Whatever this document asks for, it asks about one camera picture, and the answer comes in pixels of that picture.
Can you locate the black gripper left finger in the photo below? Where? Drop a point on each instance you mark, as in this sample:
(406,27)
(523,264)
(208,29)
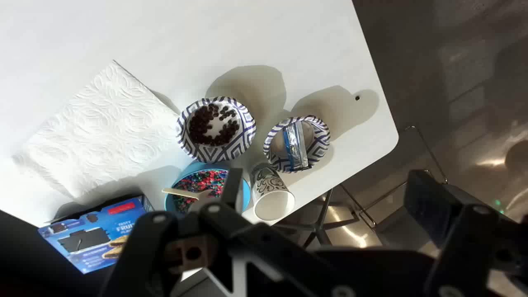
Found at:
(241,258)

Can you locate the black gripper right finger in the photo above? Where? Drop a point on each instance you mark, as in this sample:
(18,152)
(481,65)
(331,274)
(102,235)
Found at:
(472,240)

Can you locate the wooden spoon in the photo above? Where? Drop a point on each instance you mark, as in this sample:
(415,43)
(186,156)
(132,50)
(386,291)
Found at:
(184,194)

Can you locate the blue bowl with colourful candy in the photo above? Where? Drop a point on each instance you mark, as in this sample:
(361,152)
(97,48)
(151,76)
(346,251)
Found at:
(199,177)

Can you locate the patterned paper cup near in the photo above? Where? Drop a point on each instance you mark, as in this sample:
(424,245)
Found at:
(270,197)

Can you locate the patterned bowl with chocolate pieces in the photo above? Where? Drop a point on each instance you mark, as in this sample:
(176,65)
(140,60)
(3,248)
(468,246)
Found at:
(214,129)

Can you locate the patterned bowl with wrapped candy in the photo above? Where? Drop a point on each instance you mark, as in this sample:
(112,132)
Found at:
(316,142)

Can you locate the blue cookie box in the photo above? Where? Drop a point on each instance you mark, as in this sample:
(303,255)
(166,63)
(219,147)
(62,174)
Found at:
(92,240)

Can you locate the white paper napkin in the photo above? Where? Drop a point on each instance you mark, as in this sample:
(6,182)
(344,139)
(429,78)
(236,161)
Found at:
(112,129)

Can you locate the silver wrapped candy bar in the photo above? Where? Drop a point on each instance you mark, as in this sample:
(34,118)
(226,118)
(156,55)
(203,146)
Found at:
(293,144)

